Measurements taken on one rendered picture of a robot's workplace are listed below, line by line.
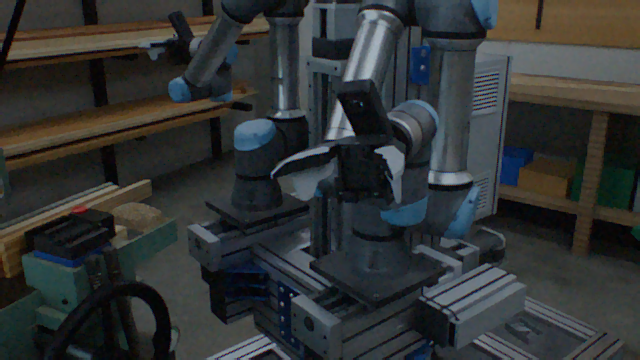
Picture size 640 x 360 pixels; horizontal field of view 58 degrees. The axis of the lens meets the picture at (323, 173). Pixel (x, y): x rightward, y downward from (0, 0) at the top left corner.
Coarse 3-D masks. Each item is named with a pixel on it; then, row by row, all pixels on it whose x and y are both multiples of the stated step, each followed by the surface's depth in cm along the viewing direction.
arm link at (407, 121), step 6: (390, 114) 83; (396, 114) 82; (402, 114) 83; (396, 120) 80; (402, 120) 81; (408, 120) 82; (414, 120) 83; (408, 126) 80; (414, 126) 82; (414, 132) 81; (420, 132) 83; (414, 138) 80; (420, 138) 83; (414, 144) 80; (420, 144) 83; (414, 150) 81
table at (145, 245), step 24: (168, 216) 136; (144, 240) 127; (168, 240) 134; (0, 288) 105; (24, 288) 105; (0, 312) 98; (24, 312) 102; (48, 312) 103; (96, 312) 105; (0, 336) 99
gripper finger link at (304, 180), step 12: (300, 156) 70; (312, 156) 70; (324, 156) 71; (276, 168) 68; (288, 168) 68; (300, 168) 69; (312, 168) 71; (324, 168) 72; (300, 180) 71; (312, 180) 72; (300, 192) 71; (312, 192) 72
